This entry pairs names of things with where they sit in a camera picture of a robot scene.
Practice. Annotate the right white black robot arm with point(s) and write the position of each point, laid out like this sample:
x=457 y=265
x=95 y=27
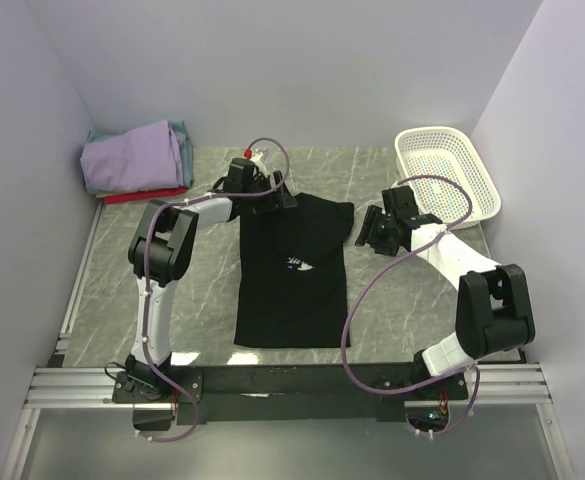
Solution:
x=493 y=307

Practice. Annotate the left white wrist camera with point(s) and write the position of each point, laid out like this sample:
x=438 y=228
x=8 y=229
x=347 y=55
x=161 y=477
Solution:
x=259 y=157

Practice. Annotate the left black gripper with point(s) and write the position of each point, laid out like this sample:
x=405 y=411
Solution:
x=276 y=189

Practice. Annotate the folded red t shirt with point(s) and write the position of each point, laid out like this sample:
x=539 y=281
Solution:
x=144 y=195

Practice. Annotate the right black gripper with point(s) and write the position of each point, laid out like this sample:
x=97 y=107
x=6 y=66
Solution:
x=372 y=226

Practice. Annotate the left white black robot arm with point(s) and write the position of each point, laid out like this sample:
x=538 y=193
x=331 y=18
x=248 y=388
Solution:
x=161 y=250

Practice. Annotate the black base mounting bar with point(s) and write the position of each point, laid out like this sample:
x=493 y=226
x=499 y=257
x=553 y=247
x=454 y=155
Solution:
x=279 y=392

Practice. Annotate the black floral print t shirt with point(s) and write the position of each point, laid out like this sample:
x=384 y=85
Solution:
x=293 y=288

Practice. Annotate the white perforated plastic basket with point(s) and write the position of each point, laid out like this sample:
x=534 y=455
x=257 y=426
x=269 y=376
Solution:
x=453 y=177

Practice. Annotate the folded lilac t shirt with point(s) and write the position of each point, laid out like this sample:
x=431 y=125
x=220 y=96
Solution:
x=132 y=160

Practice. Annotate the folded teal t shirt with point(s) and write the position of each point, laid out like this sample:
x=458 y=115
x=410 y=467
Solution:
x=187 y=155

